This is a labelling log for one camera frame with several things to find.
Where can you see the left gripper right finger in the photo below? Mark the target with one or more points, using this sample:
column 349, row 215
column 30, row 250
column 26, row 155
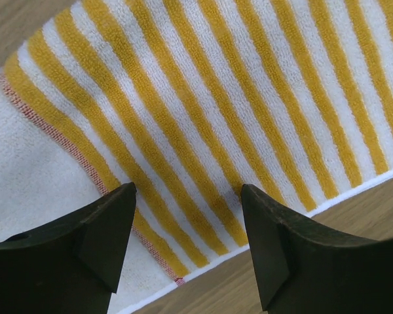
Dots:
column 302, row 266

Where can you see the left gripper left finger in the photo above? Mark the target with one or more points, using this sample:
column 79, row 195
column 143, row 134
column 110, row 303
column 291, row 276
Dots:
column 72, row 264

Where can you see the yellow striped towel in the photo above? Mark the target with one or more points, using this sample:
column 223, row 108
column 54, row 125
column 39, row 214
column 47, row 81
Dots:
column 189, row 100

